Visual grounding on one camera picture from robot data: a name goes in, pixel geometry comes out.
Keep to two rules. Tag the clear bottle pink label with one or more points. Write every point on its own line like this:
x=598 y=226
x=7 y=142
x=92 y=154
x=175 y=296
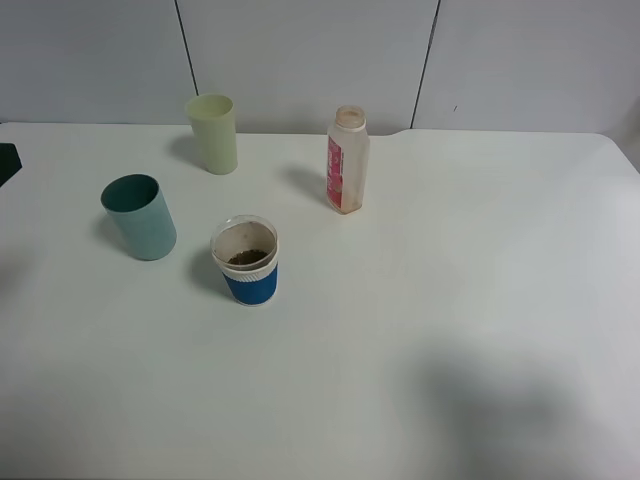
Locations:
x=347 y=159

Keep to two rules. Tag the pale green plastic cup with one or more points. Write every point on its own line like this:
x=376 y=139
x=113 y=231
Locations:
x=212 y=119

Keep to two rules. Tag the dark object at left edge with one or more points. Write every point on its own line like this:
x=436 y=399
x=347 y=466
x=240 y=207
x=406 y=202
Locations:
x=10 y=162

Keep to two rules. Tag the teal plastic cup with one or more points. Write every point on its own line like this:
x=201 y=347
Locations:
x=137 y=207

